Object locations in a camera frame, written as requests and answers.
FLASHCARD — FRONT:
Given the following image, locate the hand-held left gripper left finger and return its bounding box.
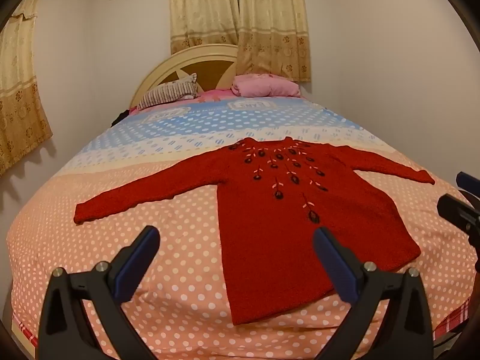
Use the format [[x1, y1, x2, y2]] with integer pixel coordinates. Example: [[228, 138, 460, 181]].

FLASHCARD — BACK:
[[37, 226, 161, 360]]

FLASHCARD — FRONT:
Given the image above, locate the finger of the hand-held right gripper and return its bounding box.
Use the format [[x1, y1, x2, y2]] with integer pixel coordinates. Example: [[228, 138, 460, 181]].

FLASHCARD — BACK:
[[437, 194, 480, 235], [456, 172, 480, 196]]

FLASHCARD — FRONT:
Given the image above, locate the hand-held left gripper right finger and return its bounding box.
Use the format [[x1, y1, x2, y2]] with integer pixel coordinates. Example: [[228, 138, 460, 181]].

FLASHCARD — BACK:
[[313, 227, 436, 360]]

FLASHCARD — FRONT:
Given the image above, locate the red embroidered knit sweater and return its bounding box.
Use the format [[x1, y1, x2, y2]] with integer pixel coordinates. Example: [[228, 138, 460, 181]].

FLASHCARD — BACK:
[[74, 137, 436, 326]]

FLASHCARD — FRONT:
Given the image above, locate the polka dot bed sheet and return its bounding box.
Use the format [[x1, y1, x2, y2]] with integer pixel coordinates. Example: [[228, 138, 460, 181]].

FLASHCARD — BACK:
[[5, 95, 480, 360]]

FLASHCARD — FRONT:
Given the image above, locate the dark cloth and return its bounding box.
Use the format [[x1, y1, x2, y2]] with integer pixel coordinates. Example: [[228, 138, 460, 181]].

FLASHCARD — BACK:
[[111, 108, 132, 125]]

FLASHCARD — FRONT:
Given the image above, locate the striped pillow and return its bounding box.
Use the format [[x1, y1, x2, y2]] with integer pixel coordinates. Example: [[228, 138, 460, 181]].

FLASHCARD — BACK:
[[137, 73, 199, 110]]

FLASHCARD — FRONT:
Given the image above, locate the cream wooden headboard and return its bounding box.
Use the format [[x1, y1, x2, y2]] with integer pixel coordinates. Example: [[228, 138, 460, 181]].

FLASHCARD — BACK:
[[128, 43, 241, 110]]

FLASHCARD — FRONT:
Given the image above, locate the pink pillow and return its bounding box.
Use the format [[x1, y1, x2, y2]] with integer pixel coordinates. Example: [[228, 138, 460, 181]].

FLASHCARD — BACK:
[[230, 74, 301, 98]]

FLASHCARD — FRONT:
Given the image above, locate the beige floral window curtain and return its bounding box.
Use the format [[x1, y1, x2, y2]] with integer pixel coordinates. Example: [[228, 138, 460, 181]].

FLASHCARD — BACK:
[[0, 0, 53, 175], [237, 0, 312, 82], [167, 0, 241, 55]]

